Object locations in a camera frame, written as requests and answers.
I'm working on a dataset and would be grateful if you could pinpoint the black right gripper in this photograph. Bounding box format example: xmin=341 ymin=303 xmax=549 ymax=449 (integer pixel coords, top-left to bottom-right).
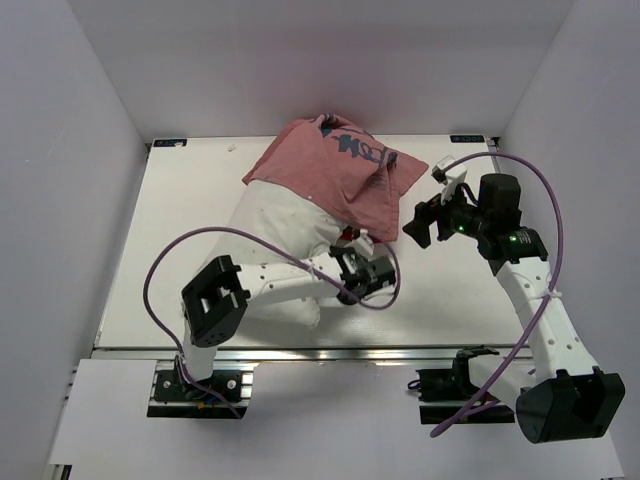
xmin=402 ymin=179 xmax=489 ymax=249

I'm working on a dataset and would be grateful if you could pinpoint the red patterned pillowcase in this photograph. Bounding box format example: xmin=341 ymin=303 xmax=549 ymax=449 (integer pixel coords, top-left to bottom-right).
xmin=243 ymin=113 xmax=428 ymax=242

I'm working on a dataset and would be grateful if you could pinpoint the white pillow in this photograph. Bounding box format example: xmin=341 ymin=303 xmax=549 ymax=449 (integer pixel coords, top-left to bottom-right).
xmin=177 ymin=179 xmax=351 ymax=329

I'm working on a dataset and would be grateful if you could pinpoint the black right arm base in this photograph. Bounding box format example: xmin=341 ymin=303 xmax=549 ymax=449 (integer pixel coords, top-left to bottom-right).
xmin=407 ymin=369 xmax=515 ymax=426

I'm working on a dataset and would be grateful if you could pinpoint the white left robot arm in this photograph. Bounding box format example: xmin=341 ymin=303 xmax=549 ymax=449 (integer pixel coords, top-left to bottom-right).
xmin=176 ymin=247 xmax=399 ymax=399

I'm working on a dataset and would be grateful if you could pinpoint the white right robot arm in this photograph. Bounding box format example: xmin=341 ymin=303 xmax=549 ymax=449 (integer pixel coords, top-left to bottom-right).
xmin=403 ymin=173 xmax=625 ymax=444

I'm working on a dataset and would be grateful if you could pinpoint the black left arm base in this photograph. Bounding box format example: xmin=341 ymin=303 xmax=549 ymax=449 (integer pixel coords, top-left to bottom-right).
xmin=147 ymin=361 xmax=253 ymax=420

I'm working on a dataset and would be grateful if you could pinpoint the blue table label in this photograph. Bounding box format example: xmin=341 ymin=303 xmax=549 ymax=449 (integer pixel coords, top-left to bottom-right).
xmin=152 ymin=138 xmax=187 ymax=148
xmin=449 ymin=134 xmax=486 ymax=143

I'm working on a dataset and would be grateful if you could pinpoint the blue left table label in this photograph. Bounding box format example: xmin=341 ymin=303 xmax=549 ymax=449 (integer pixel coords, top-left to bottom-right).
xmin=152 ymin=138 xmax=187 ymax=148

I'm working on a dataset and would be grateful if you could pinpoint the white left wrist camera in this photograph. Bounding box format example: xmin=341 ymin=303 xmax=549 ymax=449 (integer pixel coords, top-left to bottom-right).
xmin=337 ymin=227 xmax=375 ymax=259

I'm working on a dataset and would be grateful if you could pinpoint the aluminium table edge rail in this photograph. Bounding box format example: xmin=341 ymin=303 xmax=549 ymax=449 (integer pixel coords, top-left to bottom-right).
xmin=94 ymin=342 xmax=536 ymax=365

